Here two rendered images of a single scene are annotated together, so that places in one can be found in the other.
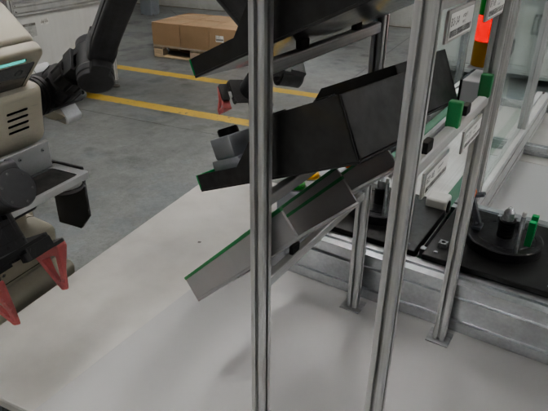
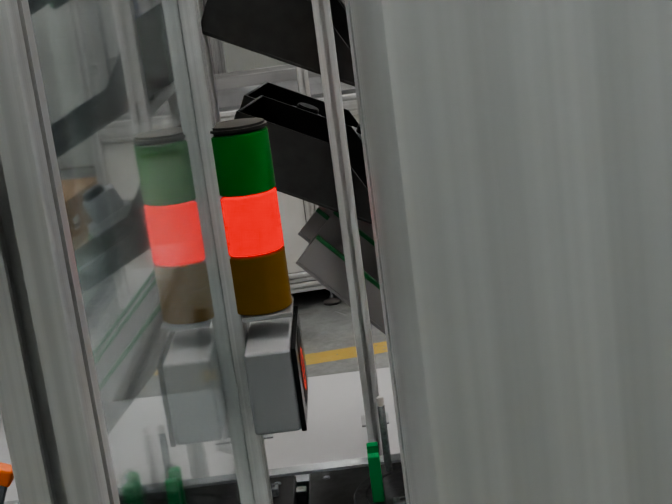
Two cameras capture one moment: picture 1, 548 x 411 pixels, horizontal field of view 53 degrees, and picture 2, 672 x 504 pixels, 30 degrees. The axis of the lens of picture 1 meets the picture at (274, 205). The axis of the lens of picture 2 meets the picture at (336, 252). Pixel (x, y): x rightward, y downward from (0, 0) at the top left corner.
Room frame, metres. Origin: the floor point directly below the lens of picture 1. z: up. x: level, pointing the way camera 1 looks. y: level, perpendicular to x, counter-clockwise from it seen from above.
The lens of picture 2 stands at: (2.04, -0.89, 1.55)
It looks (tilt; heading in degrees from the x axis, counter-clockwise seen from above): 14 degrees down; 149
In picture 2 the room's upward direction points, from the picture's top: 7 degrees counter-clockwise
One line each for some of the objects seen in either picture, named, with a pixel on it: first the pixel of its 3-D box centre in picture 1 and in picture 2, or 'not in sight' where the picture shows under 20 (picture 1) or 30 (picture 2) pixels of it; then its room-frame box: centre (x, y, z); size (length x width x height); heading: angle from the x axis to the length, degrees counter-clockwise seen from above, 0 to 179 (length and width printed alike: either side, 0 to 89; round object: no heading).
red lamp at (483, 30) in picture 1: (489, 28); (250, 220); (1.15, -0.43, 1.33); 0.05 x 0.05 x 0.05
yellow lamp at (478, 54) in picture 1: (484, 53); (258, 278); (1.15, -0.43, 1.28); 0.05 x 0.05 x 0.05
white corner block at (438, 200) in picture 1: (438, 204); not in sight; (1.08, -0.36, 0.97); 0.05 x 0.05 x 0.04; 58
